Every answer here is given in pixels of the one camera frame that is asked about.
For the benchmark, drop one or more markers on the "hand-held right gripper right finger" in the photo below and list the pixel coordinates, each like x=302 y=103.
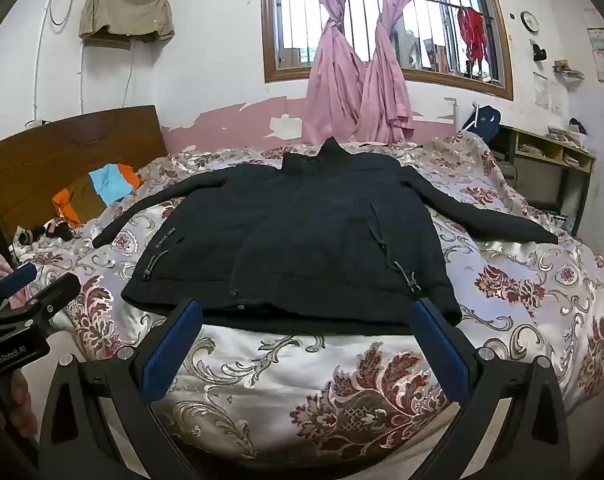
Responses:
x=442 y=355

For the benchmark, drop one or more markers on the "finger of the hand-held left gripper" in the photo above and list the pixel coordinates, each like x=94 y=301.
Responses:
x=56 y=294
x=19 y=278

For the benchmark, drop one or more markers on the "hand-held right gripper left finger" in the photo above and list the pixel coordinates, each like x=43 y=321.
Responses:
x=169 y=355

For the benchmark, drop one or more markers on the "black jacket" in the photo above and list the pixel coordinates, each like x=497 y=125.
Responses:
x=292 y=240

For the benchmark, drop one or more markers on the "person's left hand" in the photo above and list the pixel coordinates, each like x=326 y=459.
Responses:
x=19 y=407

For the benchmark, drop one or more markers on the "dark crumpled cloth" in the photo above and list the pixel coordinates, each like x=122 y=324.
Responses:
x=51 y=231

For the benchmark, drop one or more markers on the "wooden headboard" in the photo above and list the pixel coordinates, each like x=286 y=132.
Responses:
x=41 y=160

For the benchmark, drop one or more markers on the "orange blue brown garment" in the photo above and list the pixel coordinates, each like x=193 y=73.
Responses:
x=109 y=185

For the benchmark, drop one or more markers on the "floral satin bedspread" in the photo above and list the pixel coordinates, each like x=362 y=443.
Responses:
x=282 y=400

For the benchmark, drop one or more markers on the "wooden desk shelf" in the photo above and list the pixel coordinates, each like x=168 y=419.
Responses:
x=557 y=152

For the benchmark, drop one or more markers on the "dark blue backpack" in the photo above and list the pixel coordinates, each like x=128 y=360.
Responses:
x=484 y=122

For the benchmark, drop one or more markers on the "dark cap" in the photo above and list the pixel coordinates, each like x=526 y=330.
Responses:
x=578 y=126

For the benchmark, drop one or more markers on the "pink curtain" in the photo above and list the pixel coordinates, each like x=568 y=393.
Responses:
x=389 y=75
x=332 y=85

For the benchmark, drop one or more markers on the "cloth-covered air conditioner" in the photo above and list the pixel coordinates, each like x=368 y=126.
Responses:
x=126 y=12

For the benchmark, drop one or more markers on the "wooden barred window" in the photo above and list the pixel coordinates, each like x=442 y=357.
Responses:
x=287 y=76

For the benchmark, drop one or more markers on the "red hanging garment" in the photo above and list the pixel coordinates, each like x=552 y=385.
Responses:
x=472 y=35

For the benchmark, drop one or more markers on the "white wall paper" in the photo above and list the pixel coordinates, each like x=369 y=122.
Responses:
x=542 y=91

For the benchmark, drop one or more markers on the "small wall shelf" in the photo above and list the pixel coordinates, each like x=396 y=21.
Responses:
x=568 y=71

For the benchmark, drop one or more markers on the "black wall-mounted item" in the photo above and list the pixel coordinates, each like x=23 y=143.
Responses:
x=538 y=52

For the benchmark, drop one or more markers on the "pink wall certificate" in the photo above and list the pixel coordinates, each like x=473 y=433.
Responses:
x=603 y=66

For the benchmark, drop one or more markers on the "round wall clock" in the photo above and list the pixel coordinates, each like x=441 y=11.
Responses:
x=530 y=21

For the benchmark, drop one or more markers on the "wall calendar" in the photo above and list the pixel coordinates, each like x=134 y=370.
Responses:
x=598 y=30

